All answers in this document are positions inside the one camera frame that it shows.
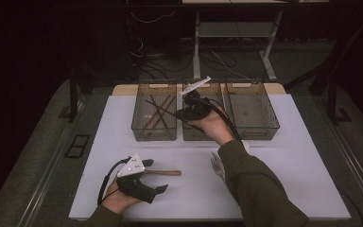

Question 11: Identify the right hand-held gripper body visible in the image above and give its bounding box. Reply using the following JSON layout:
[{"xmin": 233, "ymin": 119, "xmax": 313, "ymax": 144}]
[{"xmin": 181, "ymin": 76, "xmax": 212, "ymax": 122}]

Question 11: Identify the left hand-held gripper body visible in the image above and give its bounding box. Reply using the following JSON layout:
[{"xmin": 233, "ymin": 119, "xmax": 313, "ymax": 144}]
[{"xmin": 116, "ymin": 153, "xmax": 158, "ymax": 204}]

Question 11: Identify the brown wooden spoon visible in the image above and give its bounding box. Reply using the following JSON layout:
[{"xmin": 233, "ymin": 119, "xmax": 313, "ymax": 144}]
[{"xmin": 144, "ymin": 169, "xmax": 182, "ymax": 177}]

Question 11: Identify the transparent grey plastic bin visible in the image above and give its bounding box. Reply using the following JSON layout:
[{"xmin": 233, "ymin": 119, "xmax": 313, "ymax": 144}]
[
  {"xmin": 223, "ymin": 79, "xmax": 281, "ymax": 141},
  {"xmin": 130, "ymin": 80, "xmax": 178, "ymax": 142},
  {"xmin": 181, "ymin": 80, "xmax": 229, "ymax": 142}
]

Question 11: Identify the metal fork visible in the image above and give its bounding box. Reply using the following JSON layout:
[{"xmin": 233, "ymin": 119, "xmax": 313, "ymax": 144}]
[{"xmin": 210, "ymin": 156, "xmax": 227, "ymax": 183}]

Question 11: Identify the person's left hand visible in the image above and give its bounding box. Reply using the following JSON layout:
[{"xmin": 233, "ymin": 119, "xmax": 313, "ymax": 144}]
[{"xmin": 102, "ymin": 181, "xmax": 141, "ymax": 215}]

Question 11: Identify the person's right hand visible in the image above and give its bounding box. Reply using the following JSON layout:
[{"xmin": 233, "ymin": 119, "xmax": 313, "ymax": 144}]
[{"xmin": 197, "ymin": 107, "xmax": 234, "ymax": 146}]

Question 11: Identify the white table mat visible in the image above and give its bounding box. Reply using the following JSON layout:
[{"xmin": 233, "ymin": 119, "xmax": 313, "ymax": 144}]
[{"xmin": 68, "ymin": 94, "xmax": 352, "ymax": 220}]

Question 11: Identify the black metal stand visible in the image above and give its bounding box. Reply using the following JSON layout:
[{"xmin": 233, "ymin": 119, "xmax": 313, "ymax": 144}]
[{"xmin": 285, "ymin": 15, "xmax": 363, "ymax": 126}]

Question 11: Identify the left hand-held gripper cable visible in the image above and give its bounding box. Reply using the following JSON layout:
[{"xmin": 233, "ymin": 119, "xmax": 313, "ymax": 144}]
[{"xmin": 96, "ymin": 156, "xmax": 132, "ymax": 206}]

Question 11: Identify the bundle of floor cables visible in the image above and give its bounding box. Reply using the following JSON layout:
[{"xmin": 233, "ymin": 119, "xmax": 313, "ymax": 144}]
[{"xmin": 126, "ymin": 10, "xmax": 250, "ymax": 81}]

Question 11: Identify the black floor outlet frame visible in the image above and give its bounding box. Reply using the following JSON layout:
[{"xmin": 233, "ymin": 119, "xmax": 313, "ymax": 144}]
[{"xmin": 63, "ymin": 133, "xmax": 91, "ymax": 159}]

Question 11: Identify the white desk frame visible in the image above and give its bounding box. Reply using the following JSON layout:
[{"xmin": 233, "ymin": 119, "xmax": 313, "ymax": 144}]
[{"xmin": 181, "ymin": 0, "xmax": 331, "ymax": 82}]

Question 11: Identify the metal floor rail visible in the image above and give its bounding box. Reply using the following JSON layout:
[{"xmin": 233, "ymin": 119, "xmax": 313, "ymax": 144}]
[
  {"xmin": 325, "ymin": 121, "xmax": 363, "ymax": 216},
  {"xmin": 17, "ymin": 124, "xmax": 78, "ymax": 227}
]

